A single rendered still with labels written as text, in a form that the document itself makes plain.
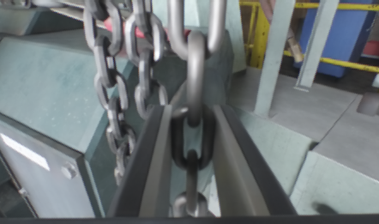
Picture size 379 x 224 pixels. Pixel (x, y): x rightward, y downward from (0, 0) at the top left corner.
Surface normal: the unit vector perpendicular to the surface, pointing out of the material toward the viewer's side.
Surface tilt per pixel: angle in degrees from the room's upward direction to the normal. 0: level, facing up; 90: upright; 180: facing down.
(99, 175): 90
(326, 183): 90
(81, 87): 45
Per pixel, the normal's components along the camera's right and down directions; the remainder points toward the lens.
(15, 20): -0.33, -0.27
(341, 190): -0.73, 0.32
